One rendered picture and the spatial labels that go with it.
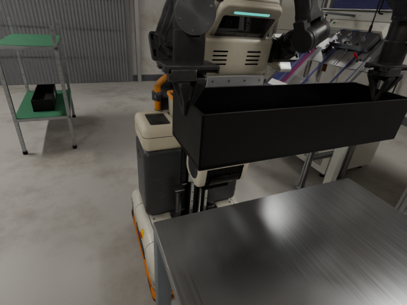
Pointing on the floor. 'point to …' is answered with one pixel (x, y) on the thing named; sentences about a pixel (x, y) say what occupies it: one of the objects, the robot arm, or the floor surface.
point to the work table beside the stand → (286, 251)
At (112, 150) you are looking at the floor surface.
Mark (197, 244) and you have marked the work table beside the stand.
